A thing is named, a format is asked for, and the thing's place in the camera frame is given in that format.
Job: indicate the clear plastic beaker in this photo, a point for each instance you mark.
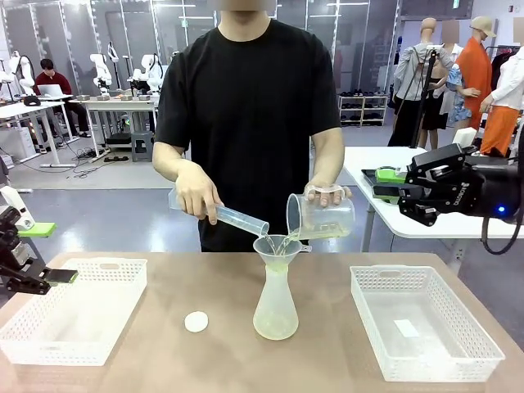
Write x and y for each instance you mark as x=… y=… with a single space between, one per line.
x=323 y=221

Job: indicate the white perforated plastic basket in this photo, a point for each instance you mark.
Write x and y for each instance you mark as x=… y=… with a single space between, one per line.
x=430 y=348
x=61 y=327

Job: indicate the silver laptop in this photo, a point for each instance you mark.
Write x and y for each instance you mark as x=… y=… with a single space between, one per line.
x=51 y=90

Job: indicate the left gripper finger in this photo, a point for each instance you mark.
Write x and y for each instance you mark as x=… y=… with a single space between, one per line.
x=32 y=280
x=41 y=230

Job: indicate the mannequin in gray shirt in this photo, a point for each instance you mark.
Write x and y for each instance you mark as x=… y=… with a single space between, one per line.
x=413 y=78

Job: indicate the gray plastic stool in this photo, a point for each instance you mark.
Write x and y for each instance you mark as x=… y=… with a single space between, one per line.
x=143 y=143

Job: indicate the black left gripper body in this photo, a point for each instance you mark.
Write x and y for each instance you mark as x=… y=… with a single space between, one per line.
x=14 y=249

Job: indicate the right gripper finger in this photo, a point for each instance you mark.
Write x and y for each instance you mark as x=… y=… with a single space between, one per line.
x=417 y=204
x=434 y=161

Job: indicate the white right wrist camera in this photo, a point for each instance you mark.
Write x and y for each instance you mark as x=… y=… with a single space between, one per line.
x=464 y=137

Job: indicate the person's left hand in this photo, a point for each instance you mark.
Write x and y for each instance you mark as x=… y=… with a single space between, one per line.
x=327 y=196

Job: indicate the person's right hand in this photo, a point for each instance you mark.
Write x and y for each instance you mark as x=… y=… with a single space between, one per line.
x=196 y=192

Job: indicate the person's right forearm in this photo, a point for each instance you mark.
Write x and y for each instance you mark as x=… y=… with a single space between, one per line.
x=172 y=163

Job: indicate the white desk with robots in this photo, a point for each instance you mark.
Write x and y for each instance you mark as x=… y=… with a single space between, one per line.
x=118 y=104

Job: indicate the translucent plastic conical flask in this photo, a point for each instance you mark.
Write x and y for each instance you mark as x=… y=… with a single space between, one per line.
x=275 y=315

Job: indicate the mannequin in blue floral garment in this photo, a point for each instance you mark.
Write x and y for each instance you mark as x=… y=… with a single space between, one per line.
x=456 y=98

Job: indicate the white round flask cap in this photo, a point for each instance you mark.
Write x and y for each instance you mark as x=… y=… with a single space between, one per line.
x=196 y=322

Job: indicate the person in black t-shirt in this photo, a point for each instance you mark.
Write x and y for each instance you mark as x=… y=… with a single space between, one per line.
x=245 y=123

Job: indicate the wooden shoe rack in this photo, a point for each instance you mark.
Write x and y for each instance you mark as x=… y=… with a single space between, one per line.
x=364 y=109

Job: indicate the black tray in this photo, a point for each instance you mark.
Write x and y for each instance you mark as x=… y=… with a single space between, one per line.
x=368 y=177

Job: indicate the mannequin in orange dress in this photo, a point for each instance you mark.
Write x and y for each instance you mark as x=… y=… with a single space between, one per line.
x=475 y=82

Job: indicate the black headset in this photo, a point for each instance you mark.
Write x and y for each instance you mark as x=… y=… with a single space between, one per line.
x=30 y=100

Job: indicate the white office desk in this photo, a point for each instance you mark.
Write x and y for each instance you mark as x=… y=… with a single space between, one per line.
x=24 y=108

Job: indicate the mannequin in orange trousers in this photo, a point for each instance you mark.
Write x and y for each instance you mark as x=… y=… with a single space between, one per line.
x=497 y=131

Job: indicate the person's left forearm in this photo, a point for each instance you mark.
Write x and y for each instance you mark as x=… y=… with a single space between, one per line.
x=327 y=155

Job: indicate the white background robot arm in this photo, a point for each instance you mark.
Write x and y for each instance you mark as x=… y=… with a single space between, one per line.
x=101 y=71
x=149 y=73
x=24 y=71

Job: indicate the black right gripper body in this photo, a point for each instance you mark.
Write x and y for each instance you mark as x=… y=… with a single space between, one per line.
x=479 y=192

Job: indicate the seated person in red sweater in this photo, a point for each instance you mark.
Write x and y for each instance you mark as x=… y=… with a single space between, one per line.
x=53 y=82

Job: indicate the clear plastic graduated cylinder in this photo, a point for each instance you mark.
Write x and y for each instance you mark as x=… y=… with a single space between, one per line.
x=241 y=221

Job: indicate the white paper label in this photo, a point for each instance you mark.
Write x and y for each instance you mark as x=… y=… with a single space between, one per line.
x=406 y=328

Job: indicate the translucent plastic funnel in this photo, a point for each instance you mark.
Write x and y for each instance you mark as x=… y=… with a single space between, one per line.
x=274 y=249

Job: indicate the black camera tripod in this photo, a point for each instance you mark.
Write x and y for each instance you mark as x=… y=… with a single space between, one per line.
x=425 y=90

